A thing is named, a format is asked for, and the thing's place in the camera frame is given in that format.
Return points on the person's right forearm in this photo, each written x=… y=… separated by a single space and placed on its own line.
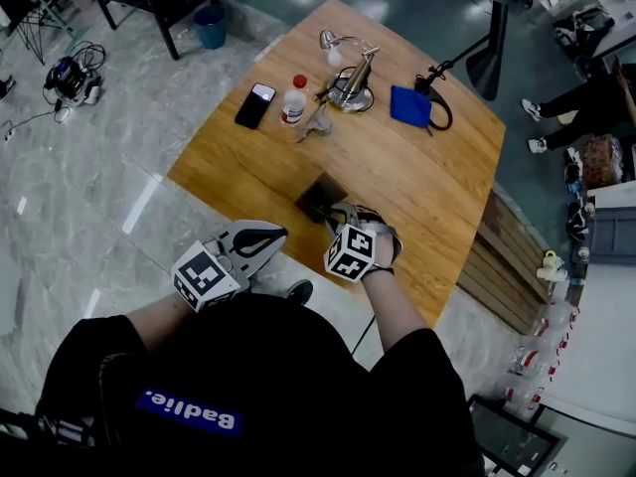
x=392 y=311

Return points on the black body-worn mount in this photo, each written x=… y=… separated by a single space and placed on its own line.
x=45 y=428

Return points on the black tripod stand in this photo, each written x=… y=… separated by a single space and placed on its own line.
x=20 y=3

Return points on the silver desk lamp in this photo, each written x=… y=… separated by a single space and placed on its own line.
x=355 y=85

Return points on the pair of black shoes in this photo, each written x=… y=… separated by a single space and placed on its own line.
x=578 y=222

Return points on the person's left forearm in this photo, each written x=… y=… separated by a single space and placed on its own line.
x=154 y=318

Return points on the black power station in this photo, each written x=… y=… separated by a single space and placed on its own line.
x=72 y=80

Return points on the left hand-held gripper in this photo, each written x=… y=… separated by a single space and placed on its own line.
x=201 y=278

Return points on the cream plastic jug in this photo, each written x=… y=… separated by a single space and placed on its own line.
x=549 y=266

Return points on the blue cloth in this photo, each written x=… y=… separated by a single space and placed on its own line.
x=408 y=106

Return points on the black framed screen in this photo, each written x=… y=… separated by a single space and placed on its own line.
x=512 y=440

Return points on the clear bottle with red cap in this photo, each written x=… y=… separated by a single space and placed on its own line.
x=293 y=105

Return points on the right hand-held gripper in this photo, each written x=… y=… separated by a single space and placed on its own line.
x=353 y=254

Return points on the metal tongs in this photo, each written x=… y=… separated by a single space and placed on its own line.
x=318 y=124

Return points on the person's black shirt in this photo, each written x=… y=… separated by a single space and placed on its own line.
x=273 y=365

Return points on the black desk lamp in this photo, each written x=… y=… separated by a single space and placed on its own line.
x=489 y=62

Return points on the row of clear plastic bottles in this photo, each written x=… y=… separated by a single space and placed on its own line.
x=539 y=356

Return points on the grey wheeled cart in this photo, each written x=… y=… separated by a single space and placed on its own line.
x=613 y=231

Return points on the dark brown square holder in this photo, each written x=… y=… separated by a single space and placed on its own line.
x=318 y=192

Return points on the blue waste bin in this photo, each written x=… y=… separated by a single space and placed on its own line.
x=209 y=28

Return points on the person's right hand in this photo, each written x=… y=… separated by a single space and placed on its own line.
x=386 y=250

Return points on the black smartphone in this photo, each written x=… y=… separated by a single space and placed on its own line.
x=255 y=106

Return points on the person's black shoe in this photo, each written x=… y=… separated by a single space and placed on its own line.
x=300 y=292

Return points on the brown patterned bag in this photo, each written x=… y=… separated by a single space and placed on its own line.
x=602 y=162

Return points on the wooden slatted bench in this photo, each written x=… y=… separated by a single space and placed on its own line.
x=507 y=266

